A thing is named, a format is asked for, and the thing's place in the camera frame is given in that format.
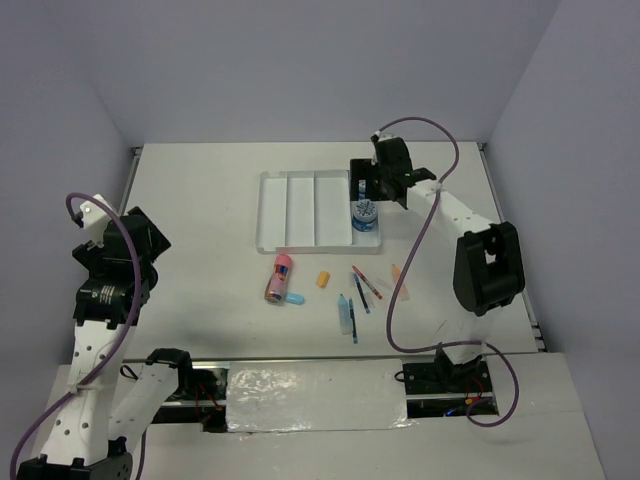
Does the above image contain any blue highlighter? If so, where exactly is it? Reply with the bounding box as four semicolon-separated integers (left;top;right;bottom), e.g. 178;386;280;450
337;294;352;335

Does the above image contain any white divided organizer tray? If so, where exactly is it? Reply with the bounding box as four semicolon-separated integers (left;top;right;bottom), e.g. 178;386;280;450
255;170;382;254

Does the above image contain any clear pen cap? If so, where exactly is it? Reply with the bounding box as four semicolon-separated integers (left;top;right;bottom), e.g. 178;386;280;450
376;277;392;291

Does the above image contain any blue highlighter cap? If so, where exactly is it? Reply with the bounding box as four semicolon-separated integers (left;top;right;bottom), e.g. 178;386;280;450
285;292;305;305

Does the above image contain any orange highlighter cap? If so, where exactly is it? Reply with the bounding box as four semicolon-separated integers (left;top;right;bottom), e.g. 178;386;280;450
316;271;330;289

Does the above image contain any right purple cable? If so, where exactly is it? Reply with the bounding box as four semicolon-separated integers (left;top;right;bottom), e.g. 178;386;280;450
377;116;520;429

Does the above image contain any teal pen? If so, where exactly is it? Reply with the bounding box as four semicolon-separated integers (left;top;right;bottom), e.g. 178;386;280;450
348;297;359;344

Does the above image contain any blue jar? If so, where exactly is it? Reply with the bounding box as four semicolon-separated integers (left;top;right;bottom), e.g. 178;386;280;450
351;199;378;232
357;180;367;200

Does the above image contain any purple cable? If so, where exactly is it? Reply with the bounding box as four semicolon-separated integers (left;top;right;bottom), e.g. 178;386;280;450
377;116;520;429
9;192;151;480

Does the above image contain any orange highlighter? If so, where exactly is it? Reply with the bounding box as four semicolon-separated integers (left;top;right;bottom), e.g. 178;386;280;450
391;264;409;301

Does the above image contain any dark blue pen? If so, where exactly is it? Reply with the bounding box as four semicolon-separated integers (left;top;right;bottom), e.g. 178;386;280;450
352;272;371;314

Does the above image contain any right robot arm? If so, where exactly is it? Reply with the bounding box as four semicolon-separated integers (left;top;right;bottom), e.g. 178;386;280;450
350;132;525;391

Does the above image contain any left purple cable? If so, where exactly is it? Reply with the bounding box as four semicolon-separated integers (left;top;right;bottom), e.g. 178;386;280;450
9;192;151;480

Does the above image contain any silver foil tape patch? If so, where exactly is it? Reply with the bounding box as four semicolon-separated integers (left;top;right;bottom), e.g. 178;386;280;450
226;359;412;433

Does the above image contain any right camera mount white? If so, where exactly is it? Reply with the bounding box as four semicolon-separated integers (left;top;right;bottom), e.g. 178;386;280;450
370;131;395;145

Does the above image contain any red pen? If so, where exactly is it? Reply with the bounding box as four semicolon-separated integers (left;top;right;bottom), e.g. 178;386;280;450
351;265;383;300

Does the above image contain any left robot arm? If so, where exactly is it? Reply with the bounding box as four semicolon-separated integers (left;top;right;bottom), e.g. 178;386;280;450
9;193;196;479

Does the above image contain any pink tube of markers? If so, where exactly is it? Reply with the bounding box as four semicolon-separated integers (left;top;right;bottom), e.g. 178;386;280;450
264;254;293;304

